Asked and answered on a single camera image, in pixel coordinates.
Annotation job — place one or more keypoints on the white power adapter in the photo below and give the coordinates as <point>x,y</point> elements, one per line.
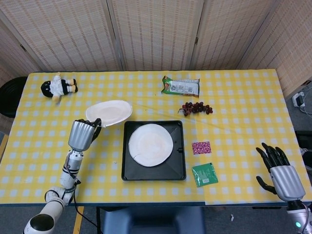
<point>298,100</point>

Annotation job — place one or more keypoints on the green white snack packet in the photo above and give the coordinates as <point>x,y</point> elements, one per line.
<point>180,86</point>

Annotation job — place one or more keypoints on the bunch of red grapes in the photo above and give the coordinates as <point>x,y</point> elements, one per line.
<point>196,108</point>

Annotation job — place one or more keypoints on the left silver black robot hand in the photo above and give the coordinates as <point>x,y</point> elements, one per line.
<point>80,136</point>

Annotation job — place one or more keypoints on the black round stool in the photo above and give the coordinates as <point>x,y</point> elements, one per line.
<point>11,97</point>

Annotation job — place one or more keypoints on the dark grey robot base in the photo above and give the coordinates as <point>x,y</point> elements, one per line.
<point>153,221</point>

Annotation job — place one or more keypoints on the green foil sachet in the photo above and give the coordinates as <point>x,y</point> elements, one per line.
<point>204,174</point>

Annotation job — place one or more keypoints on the cracked white paper plate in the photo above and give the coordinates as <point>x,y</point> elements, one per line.
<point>151,145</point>

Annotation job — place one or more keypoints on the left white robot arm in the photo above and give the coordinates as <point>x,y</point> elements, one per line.
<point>65,175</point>

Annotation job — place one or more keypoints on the woven folding screen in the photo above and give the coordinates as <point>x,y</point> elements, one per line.
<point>156,34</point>

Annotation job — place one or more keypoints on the white paper scrap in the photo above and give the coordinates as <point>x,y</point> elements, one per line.
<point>232,217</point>

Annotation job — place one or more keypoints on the yellow white checked tablecloth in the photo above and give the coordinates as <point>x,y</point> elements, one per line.
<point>243,122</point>

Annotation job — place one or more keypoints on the black white plush toy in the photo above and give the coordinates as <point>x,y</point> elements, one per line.
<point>58,86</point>

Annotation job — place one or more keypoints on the black square plastic tray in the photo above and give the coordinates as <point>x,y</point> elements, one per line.
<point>153,174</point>

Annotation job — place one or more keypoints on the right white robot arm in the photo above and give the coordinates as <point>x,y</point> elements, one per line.
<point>298,214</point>

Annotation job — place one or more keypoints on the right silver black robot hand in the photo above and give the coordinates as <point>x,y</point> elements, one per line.
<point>286,180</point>

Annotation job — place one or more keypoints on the purple patterned square sachet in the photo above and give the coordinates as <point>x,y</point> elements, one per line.
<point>201,147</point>

